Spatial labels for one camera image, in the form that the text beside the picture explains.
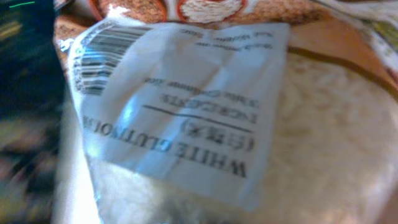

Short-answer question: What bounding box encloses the beige white rice bag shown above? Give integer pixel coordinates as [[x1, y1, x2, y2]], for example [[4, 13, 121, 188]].
[[54, 1, 397, 223]]

